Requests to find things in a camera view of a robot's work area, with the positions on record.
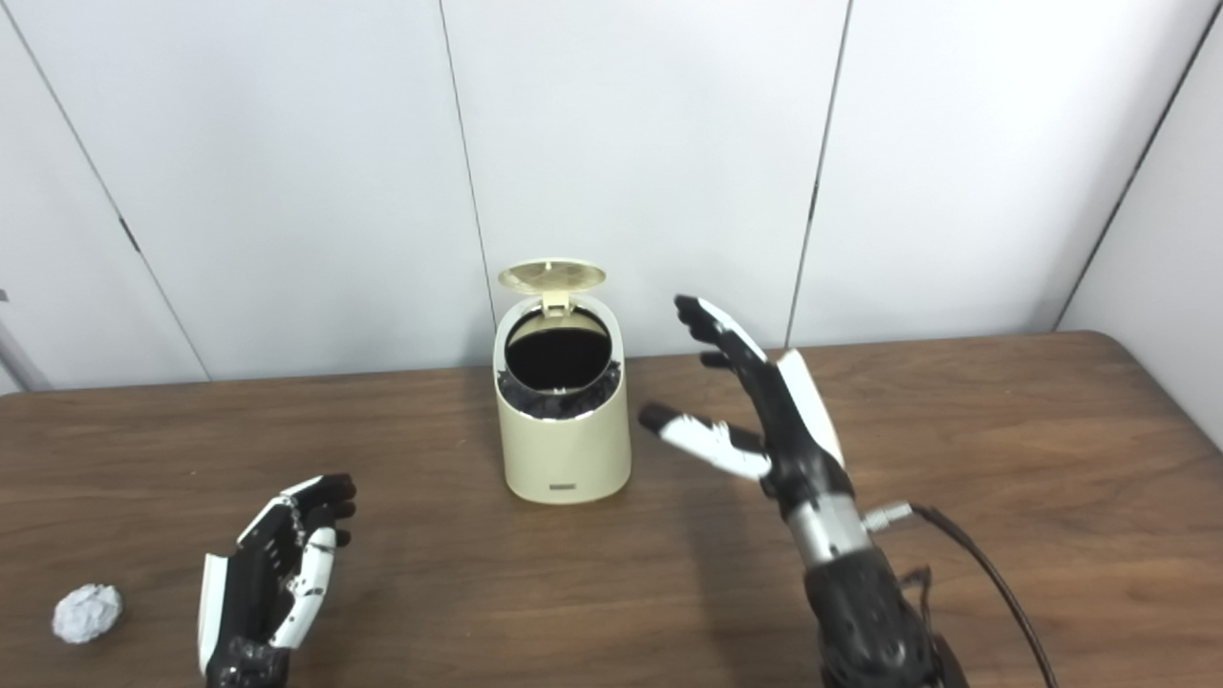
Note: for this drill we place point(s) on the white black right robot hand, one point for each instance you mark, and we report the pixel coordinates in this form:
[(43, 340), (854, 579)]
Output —
[(793, 430)]

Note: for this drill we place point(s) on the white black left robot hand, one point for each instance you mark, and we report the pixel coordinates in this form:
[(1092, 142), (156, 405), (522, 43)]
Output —
[(253, 592)]

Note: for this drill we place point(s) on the white paper ball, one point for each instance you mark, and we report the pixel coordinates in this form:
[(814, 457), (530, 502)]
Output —
[(88, 613)]

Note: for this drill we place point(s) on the cream-colored bin body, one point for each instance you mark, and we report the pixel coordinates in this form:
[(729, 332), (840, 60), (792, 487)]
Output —
[(564, 454)]

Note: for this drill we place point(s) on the round cream bin lid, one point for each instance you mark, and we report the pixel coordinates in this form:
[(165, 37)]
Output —
[(551, 276)]

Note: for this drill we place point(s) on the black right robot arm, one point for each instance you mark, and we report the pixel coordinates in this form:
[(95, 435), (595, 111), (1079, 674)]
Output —
[(865, 612)]

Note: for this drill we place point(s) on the black bin liner bag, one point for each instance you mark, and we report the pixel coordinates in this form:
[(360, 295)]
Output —
[(559, 403)]

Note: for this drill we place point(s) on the dark wall panel hinge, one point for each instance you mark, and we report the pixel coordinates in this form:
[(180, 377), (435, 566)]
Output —
[(812, 205), (130, 235)]

